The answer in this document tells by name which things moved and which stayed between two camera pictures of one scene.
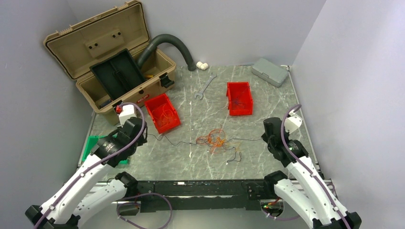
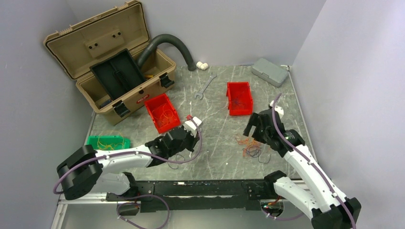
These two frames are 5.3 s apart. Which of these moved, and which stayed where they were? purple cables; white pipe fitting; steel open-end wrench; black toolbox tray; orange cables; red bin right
Moved: orange cables; purple cables
Stayed: white pipe fitting; black toolbox tray; red bin right; steel open-end wrench
